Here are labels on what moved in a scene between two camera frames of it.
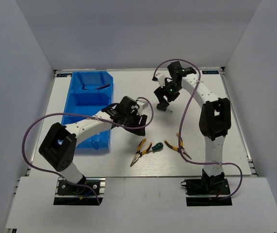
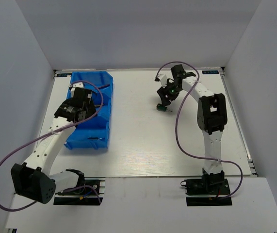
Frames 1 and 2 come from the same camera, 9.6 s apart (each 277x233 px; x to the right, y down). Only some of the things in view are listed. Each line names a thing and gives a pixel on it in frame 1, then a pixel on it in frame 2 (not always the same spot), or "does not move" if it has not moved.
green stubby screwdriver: [158, 107] does not move
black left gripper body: [134, 118] to [90, 108]
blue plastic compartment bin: [90, 91] does not move
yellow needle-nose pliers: [138, 153] to [95, 138]
